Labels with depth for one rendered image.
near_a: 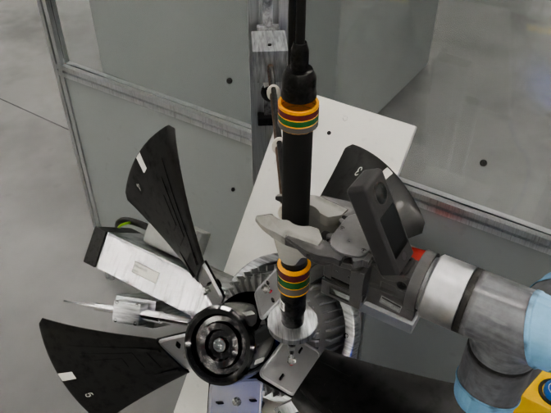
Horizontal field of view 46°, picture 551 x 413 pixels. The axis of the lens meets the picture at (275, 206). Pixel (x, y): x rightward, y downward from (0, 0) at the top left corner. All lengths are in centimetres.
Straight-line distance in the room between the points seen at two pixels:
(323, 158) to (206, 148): 76
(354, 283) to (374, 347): 134
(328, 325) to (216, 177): 94
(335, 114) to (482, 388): 62
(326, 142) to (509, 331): 62
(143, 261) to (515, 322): 75
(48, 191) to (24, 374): 106
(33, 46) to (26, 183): 149
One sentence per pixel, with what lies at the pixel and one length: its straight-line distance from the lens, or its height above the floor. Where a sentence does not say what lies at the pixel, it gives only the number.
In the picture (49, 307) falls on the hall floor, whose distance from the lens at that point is 277.
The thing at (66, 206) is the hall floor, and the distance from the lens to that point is 321.
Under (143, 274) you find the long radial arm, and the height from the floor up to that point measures 111.
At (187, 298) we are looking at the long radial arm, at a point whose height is 111.
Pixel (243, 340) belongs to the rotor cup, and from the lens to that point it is 96.
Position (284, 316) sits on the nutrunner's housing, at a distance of 89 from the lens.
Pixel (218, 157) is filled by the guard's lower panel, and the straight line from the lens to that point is 191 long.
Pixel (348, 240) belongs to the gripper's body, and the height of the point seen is 149.
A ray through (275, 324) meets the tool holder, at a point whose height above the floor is 129.
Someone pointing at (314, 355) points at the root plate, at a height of 118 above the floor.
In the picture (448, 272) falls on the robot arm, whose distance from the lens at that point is 71.
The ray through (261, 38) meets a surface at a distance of 135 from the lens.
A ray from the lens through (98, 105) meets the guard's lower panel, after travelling 216.
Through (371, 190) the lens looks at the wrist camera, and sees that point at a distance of 68.
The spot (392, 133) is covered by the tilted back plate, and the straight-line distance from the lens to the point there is 118.
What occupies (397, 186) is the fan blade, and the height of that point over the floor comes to 143.
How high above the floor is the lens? 200
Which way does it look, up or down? 41 degrees down
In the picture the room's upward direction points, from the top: straight up
